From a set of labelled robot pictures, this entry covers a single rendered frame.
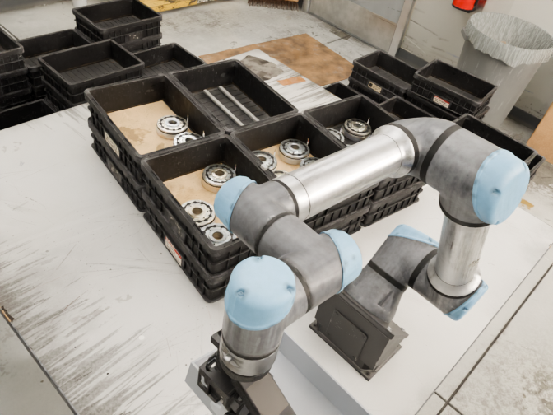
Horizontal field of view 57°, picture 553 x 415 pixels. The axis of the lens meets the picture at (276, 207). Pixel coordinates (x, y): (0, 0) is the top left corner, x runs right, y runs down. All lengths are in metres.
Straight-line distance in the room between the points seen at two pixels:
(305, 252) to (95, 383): 0.80
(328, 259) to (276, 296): 0.11
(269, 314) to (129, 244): 1.04
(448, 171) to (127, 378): 0.86
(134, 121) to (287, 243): 1.24
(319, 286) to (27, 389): 1.66
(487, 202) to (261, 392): 0.46
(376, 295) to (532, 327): 1.57
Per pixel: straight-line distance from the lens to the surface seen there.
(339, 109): 1.89
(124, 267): 1.51
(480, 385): 2.42
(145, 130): 1.77
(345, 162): 0.79
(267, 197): 0.69
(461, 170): 0.89
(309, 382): 1.00
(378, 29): 4.66
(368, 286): 1.27
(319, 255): 0.62
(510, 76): 3.67
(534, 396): 2.53
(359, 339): 1.30
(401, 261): 1.27
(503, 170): 0.88
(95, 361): 1.34
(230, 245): 1.25
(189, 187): 1.55
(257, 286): 0.55
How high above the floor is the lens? 1.85
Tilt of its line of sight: 42 degrees down
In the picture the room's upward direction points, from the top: 12 degrees clockwise
